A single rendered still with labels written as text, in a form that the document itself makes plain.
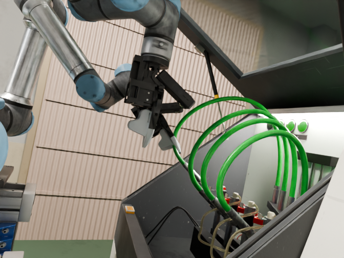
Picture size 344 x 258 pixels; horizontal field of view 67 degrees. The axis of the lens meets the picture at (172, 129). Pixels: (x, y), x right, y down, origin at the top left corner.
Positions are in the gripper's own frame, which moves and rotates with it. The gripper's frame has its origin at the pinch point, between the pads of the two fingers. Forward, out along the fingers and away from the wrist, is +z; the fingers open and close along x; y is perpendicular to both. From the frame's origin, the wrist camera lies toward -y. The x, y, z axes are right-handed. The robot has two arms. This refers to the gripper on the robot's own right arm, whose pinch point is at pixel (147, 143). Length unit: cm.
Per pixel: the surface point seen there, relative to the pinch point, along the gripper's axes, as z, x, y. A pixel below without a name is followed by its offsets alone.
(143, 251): 28.2, -3.9, -5.1
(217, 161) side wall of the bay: 5, -43, -41
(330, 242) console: 9.6, 27.7, -28.8
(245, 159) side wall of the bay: 2, -43, -55
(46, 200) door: 85, -211, 45
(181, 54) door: -95, -229, -65
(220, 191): 6.6, 12.7, -14.8
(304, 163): -2.6, 12.6, -35.0
